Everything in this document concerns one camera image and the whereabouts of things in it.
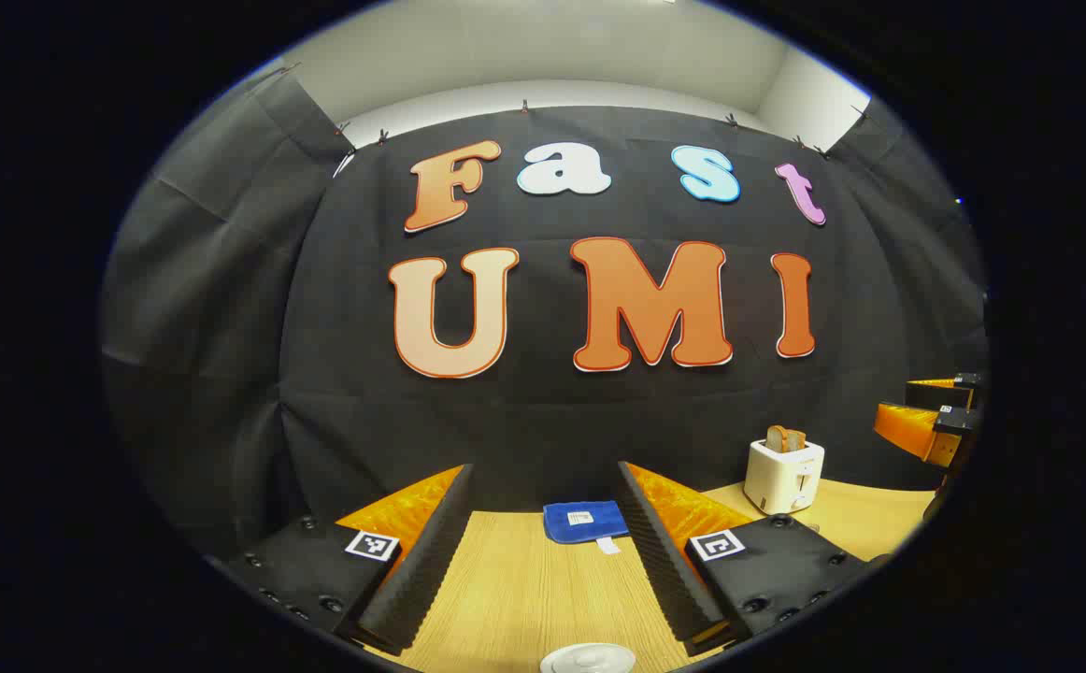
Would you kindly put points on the brown toast slice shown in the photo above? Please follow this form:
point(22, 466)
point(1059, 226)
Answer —
point(777, 438)
point(796, 440)

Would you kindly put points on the blue folded towel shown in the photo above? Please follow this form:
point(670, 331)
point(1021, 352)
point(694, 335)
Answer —
point(585, 522)

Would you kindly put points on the white toaster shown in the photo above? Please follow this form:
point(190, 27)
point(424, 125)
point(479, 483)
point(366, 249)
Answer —
point(781, 481)

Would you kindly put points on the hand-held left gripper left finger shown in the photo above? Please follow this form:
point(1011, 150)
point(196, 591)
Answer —
point(417, 570)

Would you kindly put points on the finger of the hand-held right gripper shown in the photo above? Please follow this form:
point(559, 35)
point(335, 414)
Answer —
point(917, 428)
point(945, 393)

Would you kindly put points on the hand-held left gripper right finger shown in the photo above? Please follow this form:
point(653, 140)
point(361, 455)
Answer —
point(664, 570)

